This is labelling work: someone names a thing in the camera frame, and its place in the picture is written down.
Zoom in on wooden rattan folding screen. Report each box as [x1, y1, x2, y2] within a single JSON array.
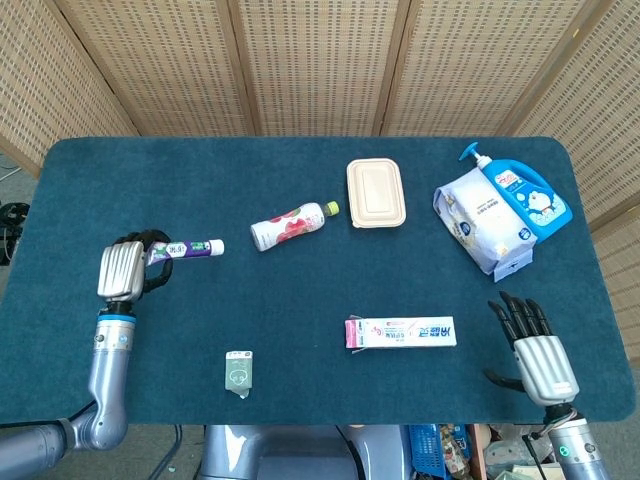
[[0, 0, 640, 366]]

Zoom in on grey blue robot torso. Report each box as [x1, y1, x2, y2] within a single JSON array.
[[199, 424, 416, 480]]

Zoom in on blue pump detergent bottle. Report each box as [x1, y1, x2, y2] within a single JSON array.
[[458, 141, 574, 245]]

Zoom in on white blue flour bag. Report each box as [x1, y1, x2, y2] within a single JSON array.
[[432, 166, 539, 284]]

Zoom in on beige lidded food container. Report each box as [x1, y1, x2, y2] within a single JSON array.
[[346, 157, 408, 230]]

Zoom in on teal table cloth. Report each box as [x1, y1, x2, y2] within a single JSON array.
[[0, 135, 637, 426]]

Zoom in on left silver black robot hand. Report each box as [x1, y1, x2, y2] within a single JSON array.
[[96, 228, 175, 305]]

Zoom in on white pink toothpaste box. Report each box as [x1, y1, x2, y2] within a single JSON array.
[[343, 314, 458, 356]]

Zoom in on blue plastic basket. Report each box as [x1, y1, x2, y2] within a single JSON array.
[[408, 424, 449, 480]]

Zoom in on coloured right wrist wires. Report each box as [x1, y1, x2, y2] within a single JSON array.
[[543, 407, 581, 434]]

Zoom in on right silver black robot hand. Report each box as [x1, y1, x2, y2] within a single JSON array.
[[482, 291, 581, 407]]

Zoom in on black equipment with cables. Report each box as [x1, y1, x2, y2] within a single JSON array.
[[0, 201, 29, 266]]

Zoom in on green pocket tissue pack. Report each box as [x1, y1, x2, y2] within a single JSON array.
[[223, 350, 254, 400]]

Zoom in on purple white toothpaste tube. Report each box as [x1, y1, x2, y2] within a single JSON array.
[[144, 238, 225, 266]]

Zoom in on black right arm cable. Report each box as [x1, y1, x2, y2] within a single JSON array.
[[522, 430, 554, 461]]

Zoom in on peach drink bottle green cap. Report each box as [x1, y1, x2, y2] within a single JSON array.
[[250, 200, 341, 252]]

